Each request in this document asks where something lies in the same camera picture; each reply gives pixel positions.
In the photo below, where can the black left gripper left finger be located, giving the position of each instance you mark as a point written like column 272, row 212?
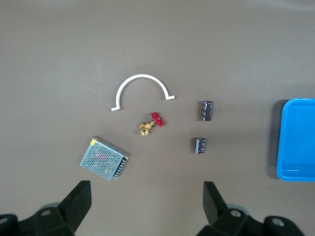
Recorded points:
column 71, row 211

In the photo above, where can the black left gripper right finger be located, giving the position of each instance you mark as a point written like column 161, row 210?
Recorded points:
column 219, row 216

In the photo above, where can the black terminal block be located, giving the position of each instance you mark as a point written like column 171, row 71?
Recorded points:
column 199, row 145

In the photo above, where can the blue plastic tray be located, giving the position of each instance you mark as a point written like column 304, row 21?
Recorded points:
column 297, row 137

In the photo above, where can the metal mesh power supply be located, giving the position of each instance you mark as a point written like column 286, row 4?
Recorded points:
column 103, row 157

